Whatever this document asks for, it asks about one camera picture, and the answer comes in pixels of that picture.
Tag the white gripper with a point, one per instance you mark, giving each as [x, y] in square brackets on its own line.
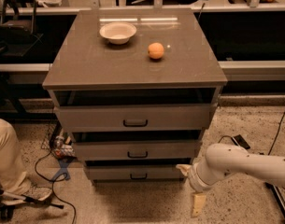
[195, 178]

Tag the grey drawer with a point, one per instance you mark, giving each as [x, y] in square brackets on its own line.
[133, 150]
[119, 118]
[134, 173]

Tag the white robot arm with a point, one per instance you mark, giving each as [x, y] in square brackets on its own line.
[222, 161]

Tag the grey drawer cabinet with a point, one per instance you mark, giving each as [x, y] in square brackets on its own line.
[90, 71]

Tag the black phone device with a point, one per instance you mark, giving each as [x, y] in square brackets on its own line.
[240, 141]

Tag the black bar on floor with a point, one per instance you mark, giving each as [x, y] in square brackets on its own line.
[278, 196]

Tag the blue clamp tool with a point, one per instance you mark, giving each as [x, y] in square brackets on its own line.
[63, 174]

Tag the clutter beside cabinet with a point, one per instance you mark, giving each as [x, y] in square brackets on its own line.
[58, 142]

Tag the orange fruit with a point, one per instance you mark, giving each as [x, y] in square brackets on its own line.
[156, 51]

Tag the grey sneaker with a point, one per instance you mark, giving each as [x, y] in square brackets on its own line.
[38, 193]

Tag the white bowl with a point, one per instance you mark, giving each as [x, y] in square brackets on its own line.
[118, 33]

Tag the person leg beige trousers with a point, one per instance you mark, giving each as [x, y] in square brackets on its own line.
[13, 174]

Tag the office chair base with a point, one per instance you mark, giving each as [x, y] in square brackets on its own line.
[8, 202]

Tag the black chair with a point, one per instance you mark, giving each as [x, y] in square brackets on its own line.
[18, 34]

